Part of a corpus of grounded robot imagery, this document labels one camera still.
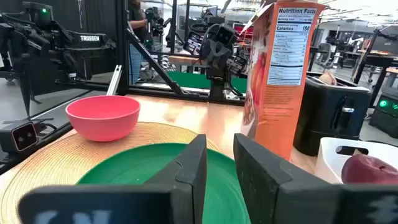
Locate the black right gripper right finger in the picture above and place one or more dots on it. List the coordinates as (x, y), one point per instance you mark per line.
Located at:
(280, 199)

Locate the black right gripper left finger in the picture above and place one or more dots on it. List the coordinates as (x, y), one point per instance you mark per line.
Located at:
(109, 202)

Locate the orange cereal box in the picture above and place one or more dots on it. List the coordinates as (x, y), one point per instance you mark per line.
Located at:
(276, 118)

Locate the red apple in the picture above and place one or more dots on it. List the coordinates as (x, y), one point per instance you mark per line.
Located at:
(367, 171)

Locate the beige bagel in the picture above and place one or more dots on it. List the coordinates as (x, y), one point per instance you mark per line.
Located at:
(328, 79)

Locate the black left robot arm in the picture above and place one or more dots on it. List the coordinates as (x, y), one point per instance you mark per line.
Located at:
(219, 84)

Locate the green floor mat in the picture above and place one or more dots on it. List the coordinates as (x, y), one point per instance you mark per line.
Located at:
(192, 80)

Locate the green plastic plate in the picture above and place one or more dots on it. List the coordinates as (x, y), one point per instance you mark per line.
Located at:
(140, 168)

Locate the white plastic bin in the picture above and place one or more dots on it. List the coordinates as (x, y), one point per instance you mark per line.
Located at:
(329, 161)

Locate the round woven straw placemat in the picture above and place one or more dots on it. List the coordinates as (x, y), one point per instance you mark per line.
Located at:
(46, 174)

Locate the person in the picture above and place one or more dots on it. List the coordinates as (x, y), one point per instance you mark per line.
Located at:
(136, 28)

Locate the red plastic bowl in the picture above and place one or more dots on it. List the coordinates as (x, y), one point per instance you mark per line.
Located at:
(102, 118)

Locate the black toaster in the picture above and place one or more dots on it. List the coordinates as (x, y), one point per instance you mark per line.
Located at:
(323, 118)

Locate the black box with green light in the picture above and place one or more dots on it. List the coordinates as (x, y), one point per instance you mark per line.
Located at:
(385, 115)

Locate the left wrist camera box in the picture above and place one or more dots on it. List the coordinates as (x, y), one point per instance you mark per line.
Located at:
(226, 35)

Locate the black aluminium table frame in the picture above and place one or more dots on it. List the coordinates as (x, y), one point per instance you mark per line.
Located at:
(122, 46)

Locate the black table-level camera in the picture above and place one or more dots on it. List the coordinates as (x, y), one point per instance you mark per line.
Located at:
(21, 137)

